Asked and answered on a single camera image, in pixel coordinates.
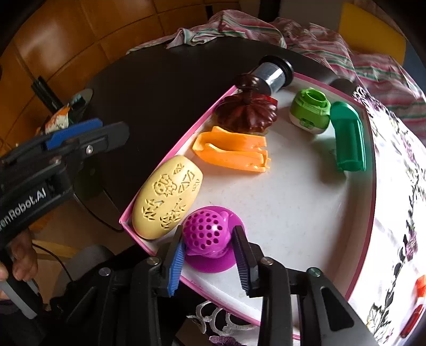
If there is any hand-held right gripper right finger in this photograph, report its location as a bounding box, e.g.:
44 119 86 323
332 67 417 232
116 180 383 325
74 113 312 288
232 225 380 346

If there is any green plastic container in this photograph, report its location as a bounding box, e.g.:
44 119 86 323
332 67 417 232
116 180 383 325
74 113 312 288
329 101 367 173

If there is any grey cushion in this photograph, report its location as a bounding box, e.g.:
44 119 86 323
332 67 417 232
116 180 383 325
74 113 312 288
278 0 347 24

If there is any striped pink blanket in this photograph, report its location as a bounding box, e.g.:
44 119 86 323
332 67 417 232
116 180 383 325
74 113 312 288
126 9 426 147

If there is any yellow oval patterned case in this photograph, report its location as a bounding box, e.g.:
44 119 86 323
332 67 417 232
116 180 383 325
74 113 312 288
131 155 203 240

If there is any red plastic piece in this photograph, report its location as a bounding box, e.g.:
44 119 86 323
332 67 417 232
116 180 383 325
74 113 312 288
399 304 425 339

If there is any grey round stool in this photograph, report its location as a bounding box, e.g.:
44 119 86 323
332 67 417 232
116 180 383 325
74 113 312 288
53 244 115 300

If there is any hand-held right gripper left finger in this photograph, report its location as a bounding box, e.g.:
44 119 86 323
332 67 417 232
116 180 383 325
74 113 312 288
65 224 186 346

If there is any black cable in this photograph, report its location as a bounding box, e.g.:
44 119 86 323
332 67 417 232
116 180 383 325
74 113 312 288
31 191 124 283

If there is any dark round tin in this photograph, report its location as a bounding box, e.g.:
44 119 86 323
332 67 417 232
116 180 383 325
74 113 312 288
68 88 95 115

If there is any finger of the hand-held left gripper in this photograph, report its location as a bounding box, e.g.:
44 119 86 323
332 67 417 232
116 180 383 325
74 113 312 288
0 121 130 182
7 118 104 161

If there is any black mat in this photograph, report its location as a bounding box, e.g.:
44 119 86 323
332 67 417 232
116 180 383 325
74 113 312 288
75 43 335 230

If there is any brown pumpkin-shaped lid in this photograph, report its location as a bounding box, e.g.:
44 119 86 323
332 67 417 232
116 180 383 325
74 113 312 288
215 73 278 135

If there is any orange plastic clip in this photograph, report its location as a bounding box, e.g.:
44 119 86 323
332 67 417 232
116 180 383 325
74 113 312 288
192 126 272 173

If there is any green and white round case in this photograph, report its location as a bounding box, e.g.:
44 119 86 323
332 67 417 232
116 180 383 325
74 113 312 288
289 88 331 135

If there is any floral white cloth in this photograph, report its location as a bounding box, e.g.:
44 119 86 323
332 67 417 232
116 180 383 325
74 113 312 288
186 85 426 346

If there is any orange white packet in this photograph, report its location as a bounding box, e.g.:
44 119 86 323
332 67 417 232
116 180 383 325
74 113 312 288
43 105 72 135

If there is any person's left hand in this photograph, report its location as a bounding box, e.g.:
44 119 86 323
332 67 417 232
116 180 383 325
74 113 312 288
0 229 39 293

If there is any dark transparent cup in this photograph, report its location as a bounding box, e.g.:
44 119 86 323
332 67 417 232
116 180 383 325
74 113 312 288
248 55 295 95

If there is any white tray with pink rim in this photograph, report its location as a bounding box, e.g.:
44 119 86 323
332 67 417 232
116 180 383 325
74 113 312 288
119 71 376 340

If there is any yellow cushion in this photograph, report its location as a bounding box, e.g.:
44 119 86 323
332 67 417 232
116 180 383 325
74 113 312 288
338 3 407 57

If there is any purple perforated ball toy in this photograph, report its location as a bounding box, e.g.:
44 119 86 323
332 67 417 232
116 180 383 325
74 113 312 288
182 205 247 274

